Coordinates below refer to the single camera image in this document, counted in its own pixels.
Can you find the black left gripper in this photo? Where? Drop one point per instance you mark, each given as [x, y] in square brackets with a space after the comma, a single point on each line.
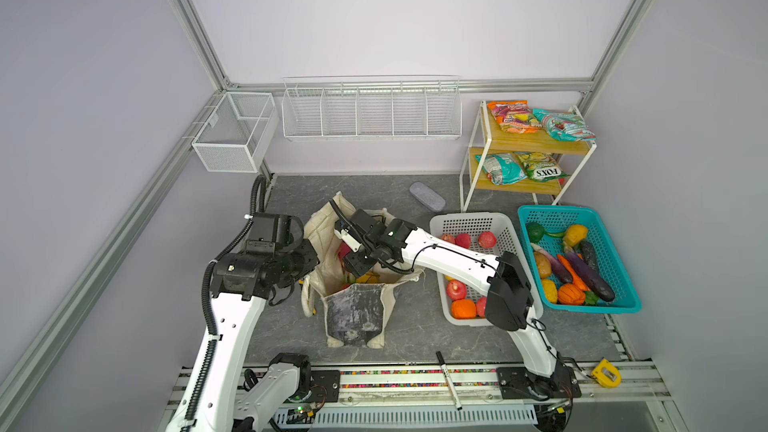
[310, 261]

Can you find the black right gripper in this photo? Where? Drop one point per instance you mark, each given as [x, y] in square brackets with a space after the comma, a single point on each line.
[355, 266]

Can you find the yellow pear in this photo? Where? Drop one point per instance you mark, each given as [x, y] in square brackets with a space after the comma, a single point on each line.
[368, 279]

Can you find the cream canvas grocery bag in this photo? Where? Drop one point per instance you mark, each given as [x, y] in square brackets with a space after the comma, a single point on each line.
[354, 314]

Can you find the green bell pepper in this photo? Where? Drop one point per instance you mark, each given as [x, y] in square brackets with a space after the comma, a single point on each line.
[536, 232]

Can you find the brown potato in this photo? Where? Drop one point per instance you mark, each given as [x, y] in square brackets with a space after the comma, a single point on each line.
[543, 265]

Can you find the small orange pumpkin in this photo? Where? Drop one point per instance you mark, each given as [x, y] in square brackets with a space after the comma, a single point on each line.
[571, 295]

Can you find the pink dragon fruit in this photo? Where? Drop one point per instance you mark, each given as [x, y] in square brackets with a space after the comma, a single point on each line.
[343, 251]

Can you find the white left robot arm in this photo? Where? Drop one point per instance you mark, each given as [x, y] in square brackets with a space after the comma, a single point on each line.
[269, 254]

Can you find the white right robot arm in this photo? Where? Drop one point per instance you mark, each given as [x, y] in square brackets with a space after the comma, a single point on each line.
[511, 303]

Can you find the green Fox's candy bag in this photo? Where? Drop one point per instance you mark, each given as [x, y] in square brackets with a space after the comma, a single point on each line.
[540, 167]

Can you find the orange pink snack bag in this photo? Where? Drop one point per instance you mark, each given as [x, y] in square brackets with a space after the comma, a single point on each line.
[514, 116]

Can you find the teal red snack bag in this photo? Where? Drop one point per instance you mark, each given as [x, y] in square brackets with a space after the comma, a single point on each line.
[564, 127]

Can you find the grey fabric glasses case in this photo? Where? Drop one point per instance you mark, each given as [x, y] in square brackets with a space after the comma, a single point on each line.
[427, 197]

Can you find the white plastic basket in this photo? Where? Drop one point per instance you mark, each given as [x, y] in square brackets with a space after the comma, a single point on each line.
[475, 278]

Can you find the orange fruit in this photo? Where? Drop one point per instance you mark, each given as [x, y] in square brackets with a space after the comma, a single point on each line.
[464, 309]

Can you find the white metal wooden shelf rack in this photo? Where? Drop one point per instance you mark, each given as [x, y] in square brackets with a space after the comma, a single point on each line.
[488, 138]

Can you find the teal plastic basket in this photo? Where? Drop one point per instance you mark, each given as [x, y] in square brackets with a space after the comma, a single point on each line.
[612, 270]

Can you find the yellow corn cob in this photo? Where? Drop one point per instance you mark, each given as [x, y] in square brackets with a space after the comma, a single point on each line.
[550, 291]

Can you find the black white marker pen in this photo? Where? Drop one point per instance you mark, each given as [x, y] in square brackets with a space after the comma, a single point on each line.
[449, 382]

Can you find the light purple eggplant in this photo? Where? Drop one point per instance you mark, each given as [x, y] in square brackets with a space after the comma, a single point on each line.
[558, 271]

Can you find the yellow bell pepper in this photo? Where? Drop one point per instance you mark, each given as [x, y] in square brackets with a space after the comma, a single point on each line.
[574, 235]

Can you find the orange carrot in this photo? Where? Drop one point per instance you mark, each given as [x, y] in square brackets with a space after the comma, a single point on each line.
[576, 279]

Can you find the dark cucumber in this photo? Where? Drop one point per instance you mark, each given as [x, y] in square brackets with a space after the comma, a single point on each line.
[589, 255]

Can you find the yellow tape measure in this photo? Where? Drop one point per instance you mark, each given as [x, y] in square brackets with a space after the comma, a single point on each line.
[606, 374]

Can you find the white mesh wall box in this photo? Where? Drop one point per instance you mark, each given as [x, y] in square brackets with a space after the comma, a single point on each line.
[237, 133]

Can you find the white wire wall basket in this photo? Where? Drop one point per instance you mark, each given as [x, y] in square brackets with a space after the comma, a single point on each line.
[405, 107]

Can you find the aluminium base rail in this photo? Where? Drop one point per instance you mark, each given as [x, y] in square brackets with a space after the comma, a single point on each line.
[416, 396]

